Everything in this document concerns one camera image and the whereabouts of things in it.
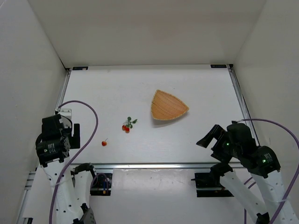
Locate single red cherry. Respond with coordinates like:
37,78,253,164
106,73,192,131
101,139,108,147

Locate cherry pair with leaves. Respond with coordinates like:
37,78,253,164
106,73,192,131
121,117,138,133

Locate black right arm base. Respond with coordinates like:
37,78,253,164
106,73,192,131
191,173,233,198

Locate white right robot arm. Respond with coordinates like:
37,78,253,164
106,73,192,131
196,121,299,224

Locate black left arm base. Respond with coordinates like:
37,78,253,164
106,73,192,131
90,173,113,196

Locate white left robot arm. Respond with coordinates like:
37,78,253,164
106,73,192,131
36,114,96,224

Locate woven triangular fruit basket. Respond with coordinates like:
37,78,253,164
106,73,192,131
151,90,189,121

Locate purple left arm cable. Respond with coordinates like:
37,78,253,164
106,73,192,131
48,100,99,224

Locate left aluminium frame rail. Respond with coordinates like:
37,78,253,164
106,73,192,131
55,68,72,109

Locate aluminium frame rail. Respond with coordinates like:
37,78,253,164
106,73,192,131
227,64,260,145
55,68,72,109

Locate right aluminium frame rail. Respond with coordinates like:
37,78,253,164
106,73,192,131
227,64,260,145

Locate black left corner bracket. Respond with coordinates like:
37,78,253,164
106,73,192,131
72,66,88,70

